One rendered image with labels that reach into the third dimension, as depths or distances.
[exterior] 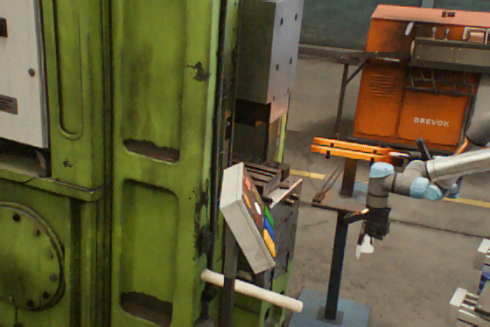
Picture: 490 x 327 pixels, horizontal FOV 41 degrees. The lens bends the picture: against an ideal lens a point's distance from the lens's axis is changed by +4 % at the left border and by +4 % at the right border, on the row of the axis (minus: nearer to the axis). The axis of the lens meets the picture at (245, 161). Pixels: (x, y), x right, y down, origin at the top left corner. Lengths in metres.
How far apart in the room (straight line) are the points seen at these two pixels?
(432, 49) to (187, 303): 3.81
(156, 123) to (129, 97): 0.15
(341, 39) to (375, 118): 4.13
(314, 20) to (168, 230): 7.80
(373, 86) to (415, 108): 0.44
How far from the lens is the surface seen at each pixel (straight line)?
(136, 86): 2.63
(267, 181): 2.79
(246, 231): 2.15
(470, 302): 2.66
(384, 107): 6.23
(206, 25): 2.35
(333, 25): 10.24
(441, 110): 6.23
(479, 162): 2.34
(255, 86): 2.58
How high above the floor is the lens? 2.08
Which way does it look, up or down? 21 degrees down
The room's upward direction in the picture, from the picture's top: 5 degrees clockwise
